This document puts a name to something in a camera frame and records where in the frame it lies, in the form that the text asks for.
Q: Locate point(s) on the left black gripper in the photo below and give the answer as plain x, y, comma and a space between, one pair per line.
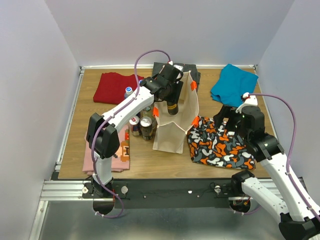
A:
177, 88

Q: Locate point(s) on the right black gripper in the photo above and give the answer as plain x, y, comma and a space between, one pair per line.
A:
227, 111

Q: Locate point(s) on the silver top can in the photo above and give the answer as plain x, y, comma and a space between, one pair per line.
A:
172, 108
146, 128

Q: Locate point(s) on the beige canvas tote bag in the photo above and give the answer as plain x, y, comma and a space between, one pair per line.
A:
172, 130

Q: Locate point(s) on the blue cap water bottle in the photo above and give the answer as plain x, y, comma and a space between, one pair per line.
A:
128, 92

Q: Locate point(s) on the red top can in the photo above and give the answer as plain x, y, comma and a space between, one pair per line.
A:
134, 124

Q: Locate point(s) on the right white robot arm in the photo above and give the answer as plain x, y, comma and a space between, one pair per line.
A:
297, 215

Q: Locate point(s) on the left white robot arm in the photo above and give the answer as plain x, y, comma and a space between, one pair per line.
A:
102, 132

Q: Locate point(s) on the folded dark grey garment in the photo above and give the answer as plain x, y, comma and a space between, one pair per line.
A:
195, 74

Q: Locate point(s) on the orange camouflage folded garment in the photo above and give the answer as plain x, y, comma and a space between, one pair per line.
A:
217, 147

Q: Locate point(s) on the folded teal shirt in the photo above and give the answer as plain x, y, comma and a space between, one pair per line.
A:
232, 84

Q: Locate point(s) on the folded red shirt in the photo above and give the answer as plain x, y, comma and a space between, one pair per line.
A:
112, 87

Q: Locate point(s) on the folded pink graphic shirt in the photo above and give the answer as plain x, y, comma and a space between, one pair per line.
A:
120, 160

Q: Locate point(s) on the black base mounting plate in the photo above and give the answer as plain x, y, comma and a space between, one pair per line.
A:
169, 193

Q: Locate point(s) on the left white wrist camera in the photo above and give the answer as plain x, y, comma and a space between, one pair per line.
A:
178, 67

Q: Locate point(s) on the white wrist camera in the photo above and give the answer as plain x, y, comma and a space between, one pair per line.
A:
249, 99
178, 67

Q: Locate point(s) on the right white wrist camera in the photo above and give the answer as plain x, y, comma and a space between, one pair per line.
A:
249, 99

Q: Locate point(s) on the aluminium table frame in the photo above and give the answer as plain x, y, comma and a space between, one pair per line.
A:
63, 214

